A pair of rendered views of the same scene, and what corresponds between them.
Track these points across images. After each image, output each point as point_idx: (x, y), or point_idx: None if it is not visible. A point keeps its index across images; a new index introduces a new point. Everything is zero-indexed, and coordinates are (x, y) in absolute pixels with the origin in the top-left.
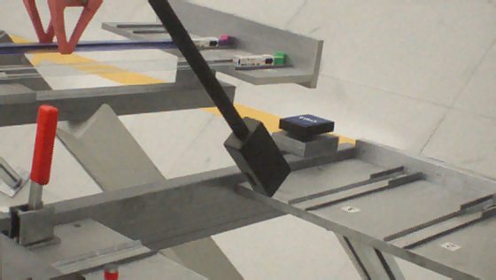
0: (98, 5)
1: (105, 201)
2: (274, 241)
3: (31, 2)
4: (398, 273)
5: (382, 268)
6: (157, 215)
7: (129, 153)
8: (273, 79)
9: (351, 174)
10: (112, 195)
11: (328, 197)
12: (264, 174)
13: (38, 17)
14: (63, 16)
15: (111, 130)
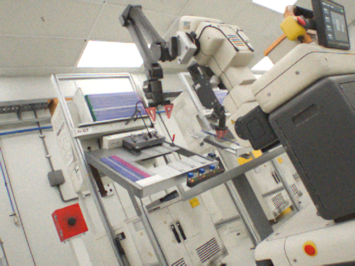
0: (220, 132)
1: (181, 147)
2: None
3: (221, 130)
4: (232, 195)
5: (228, 190)
6: (186, 152)
7: (227, 158)
8: (227, 151)
9: (205, 161)
10: (183, 147)
11: (194, 159)
12: (149, 136)
13: (222, 133)
14: (216, 132)
15: (224, 152)
